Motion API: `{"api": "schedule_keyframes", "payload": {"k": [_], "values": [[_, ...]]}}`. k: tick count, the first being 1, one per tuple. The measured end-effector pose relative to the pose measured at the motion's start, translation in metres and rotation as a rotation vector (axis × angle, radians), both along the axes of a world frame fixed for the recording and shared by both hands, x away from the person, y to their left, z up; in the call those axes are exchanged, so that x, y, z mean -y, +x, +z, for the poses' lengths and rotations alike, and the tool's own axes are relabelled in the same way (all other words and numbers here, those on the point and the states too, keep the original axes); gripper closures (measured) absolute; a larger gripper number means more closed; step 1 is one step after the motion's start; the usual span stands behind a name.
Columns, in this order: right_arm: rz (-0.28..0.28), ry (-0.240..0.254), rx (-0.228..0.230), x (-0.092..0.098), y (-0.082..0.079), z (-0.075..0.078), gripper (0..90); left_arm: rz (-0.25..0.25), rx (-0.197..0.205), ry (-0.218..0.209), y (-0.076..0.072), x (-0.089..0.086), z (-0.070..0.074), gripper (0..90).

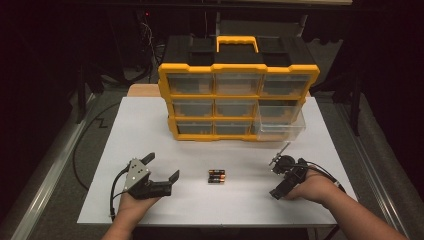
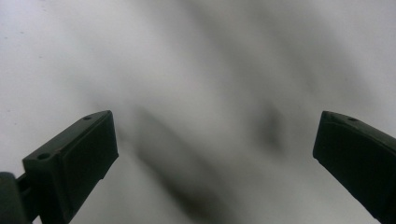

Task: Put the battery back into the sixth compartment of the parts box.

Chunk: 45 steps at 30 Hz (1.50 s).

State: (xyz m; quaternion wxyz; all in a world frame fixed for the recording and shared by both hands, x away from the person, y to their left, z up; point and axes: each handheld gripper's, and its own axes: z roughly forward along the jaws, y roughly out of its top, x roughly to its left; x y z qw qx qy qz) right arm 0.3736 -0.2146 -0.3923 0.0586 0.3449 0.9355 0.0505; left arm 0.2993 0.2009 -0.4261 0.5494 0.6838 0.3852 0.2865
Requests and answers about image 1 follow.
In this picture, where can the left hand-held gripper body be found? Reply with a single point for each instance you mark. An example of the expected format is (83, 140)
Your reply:
(150, 188)

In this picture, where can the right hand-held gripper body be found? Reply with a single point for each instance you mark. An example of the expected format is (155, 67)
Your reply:
(293, 173)

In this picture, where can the transparent plastic drawer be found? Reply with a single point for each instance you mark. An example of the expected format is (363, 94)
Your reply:
(283, 130)

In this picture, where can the yellow black organizer cabinet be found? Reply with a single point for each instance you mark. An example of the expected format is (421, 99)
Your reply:
(238, 67)

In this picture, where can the person's left hand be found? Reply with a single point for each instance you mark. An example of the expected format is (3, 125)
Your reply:
(135, 205)

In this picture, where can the person's right hand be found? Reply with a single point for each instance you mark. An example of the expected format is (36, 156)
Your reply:
(315, 190)

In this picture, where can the grid of clear bins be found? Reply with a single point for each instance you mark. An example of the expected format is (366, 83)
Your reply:
(190, 83)

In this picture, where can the black metal stand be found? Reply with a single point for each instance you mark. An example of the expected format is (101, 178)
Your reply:
(356, 110)
(81, 100)

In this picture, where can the aluminium frame rail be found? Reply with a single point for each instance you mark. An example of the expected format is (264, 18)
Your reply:
(376, 180)
(50, 173)

